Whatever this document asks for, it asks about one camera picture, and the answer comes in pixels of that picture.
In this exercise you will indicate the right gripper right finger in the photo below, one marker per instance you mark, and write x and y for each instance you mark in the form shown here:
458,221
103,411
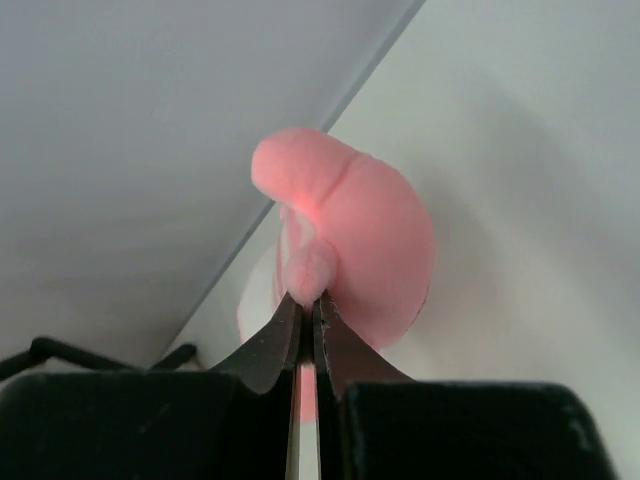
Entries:
375,422

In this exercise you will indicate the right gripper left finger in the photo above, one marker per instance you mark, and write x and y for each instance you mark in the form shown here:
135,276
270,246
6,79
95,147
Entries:
67,413

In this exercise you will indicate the pink plush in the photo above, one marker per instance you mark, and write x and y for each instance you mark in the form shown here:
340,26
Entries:
350,225

